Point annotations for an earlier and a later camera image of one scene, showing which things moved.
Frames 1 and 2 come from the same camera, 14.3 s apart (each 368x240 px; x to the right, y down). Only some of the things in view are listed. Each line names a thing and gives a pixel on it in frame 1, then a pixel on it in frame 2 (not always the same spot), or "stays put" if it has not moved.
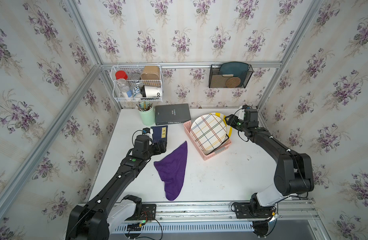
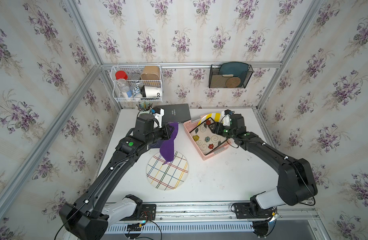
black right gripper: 231,118 to 217,124
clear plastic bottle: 123,87 stays put
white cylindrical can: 151,91 stays put
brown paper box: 150,72 stays put
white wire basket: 137,83 stays put
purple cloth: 172,168 to 167,149
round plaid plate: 208,131 to 169,176
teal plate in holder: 235,69 stays put
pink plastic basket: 203,154 stays put
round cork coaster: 233,82 stays put
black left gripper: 163,148 to 166,128
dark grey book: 169,114 stays put
